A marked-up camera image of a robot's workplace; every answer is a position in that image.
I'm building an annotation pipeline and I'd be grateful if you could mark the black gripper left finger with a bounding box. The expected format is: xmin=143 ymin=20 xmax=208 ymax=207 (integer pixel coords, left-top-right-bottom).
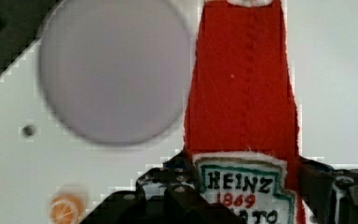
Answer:
xmin=79 ymin=152 xmax=242 ymax=224

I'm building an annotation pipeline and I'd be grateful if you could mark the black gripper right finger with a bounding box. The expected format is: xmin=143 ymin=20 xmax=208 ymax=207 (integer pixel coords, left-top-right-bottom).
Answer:
xmin=299 ymin=158 xmax=358 ymax=224

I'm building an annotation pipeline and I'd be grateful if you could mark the red plush ketchup bottle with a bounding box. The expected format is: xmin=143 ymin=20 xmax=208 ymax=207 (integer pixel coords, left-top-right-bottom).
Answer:
xmin=185 ymin=0 xmax=306 ymax=224

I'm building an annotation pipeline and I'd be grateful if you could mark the orange slice toy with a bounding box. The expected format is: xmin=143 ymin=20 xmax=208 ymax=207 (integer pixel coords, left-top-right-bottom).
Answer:
xmin=48 ymin=194 xmax=85 ymax=224

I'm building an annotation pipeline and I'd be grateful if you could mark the lilac round plate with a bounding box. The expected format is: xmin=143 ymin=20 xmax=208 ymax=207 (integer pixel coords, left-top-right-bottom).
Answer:
xmin=38 ymin=0 xmax=193 ymax=146

